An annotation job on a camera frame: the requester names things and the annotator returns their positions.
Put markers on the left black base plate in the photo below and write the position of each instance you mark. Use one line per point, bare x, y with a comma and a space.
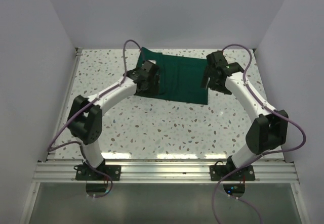
85, 173

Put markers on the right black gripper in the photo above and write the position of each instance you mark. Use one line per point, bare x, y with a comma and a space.
208, 73

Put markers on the aluminium mounting rail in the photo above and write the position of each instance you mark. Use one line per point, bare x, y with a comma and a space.
166, 172

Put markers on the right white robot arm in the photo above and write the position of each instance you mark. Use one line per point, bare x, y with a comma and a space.
267, 131

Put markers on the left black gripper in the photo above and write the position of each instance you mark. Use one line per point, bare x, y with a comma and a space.
154, 88

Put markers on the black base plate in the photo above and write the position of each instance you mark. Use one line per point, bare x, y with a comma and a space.
85, 173
217, 172

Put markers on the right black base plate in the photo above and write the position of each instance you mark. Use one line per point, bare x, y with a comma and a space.
217, 172

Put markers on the green surgical cloth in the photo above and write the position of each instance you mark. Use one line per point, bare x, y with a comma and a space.
180, 78

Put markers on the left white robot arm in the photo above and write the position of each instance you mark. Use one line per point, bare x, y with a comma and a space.
86, 113

